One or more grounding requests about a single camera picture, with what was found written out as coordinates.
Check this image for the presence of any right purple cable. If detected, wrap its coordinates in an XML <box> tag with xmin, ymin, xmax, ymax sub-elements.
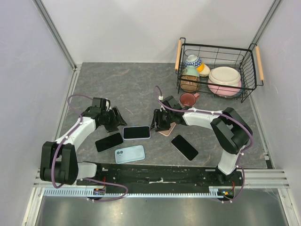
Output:
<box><xmin>153</xmin><ymin>85</ymin><xmax>255</xmax><ymax>204</ymax></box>

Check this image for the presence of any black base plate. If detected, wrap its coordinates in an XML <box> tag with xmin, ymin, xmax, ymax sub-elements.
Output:
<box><xmin>76</xmin><ymin>162</ymin><xmax>245</xmax><ymax>192</ymax></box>

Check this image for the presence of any lavender phone case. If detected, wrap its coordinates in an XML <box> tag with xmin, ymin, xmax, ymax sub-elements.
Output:
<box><xmin>122</xmin><ymin>125</ymin><xmax>151</xmax><ymax>141</ymax></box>

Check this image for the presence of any cream plate stack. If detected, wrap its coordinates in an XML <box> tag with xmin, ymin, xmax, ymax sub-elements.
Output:
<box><xmin>209</xmin><ymin>66</ymin><xmax>241</xmax><ymax>87</ymax></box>

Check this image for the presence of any teal-edged black phone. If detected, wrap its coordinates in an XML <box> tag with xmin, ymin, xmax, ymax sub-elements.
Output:
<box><xmin>95</xmin><ymin>133</ymin><xmax>123</xmax><ymax>153</ymax></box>

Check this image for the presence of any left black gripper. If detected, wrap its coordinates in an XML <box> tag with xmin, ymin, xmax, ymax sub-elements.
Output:
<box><xmin>101</xmin><ymin>106</ymin><xmax>127</xmax><ymax>133</ymax></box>

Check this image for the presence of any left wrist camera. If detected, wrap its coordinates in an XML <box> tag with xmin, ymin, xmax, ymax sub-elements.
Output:
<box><xmin>90</xmin><ymin>97</ymin><xmax>111</xmax><ymax>113</ymax></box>

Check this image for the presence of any yellow white bowl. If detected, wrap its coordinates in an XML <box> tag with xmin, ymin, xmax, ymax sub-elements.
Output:
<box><xmin>197</xmin><ymin>64</ymin><xmax>211</xmax><ymax>77</ymax></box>

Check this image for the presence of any green brown bowl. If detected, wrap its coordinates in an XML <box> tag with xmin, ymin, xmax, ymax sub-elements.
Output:
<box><xmin>180</xmin><ymin>65</ymin><xmax>199</xmax><ymax>92</ymax></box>

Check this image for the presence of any light blue phone case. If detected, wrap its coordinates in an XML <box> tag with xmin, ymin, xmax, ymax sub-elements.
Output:
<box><xmin>115</xmin><ymin>145</ymin><xmax>145</xmax><ymax>164</ymax></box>

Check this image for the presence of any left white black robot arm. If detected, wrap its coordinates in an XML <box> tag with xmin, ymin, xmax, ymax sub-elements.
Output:
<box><xmin>40</xmin><ymin>106</ymin><xmax>127</xmax><ymax>188</ymax></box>

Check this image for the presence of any light blue cable duct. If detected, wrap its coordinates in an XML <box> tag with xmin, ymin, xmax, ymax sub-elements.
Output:
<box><xmin>43</xmin><ymin>187</ymin><xmax>223</xmax><ymax>198</ymax></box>

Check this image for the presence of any pink phone case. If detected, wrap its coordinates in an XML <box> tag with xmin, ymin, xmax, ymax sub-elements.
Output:
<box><xmin>159</xmin><ymin>122</ymin><xmax>176</xmax><ymax>137</ymax></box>

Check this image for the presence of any white-edged black phone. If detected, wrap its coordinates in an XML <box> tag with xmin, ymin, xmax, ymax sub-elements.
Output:
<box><xmin>171</xmin><ymin>135</ymin><xmax>198</xmax><ymax>161</ymax></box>

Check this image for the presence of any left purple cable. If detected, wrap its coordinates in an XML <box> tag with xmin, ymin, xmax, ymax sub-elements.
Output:
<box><xmin>50</xmin><ymin>94</ymin><xmax>129</xmax><ymax>203</ymax></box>

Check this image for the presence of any blue patterned bowl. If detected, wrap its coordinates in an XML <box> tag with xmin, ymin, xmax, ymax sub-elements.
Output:
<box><xmin>184</xmin><ymin>55</ymin><xmax>203</xmax><ymax>68</ymax></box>

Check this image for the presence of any pink speckled mug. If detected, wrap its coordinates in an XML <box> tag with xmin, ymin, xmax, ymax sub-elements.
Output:
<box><xmin>179</xmin><ymin>93</ymin><xmax>199</xmax><ymax>108</ymax></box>

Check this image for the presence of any purple cable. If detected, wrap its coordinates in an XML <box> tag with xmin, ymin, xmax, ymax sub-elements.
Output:
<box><xmin>153</xmin><ymin>85</ymin><xmax>255</xmax><ymax>204</ymax></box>
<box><xmin>50</xmin><ymin>94</ymin><xmax>129</xmax><ymax>203</ymax></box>

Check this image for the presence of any pink bowl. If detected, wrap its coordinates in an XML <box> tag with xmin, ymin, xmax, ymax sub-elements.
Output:
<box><xmin>208</xmin><ymin>82</ymin><xmax>243</xmax><ymax>98</ymax></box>

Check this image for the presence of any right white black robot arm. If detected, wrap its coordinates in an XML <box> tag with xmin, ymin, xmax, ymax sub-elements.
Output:
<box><xmin>150</xmin><ymin>107</ymin><xmax>253</xmax><ymax>186</ymax></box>

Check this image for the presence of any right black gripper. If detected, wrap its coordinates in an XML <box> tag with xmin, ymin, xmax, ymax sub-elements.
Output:
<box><xmin>149</xmin><ymin>109</ymin><xmax>174</xmax><ymax>132</ymax></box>

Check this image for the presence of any black wire dish basket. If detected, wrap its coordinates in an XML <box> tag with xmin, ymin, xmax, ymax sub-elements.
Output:
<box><xmin>175</xmin><ymin>37</ymin><xmax>264</xmax><ymax>102</ymax></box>

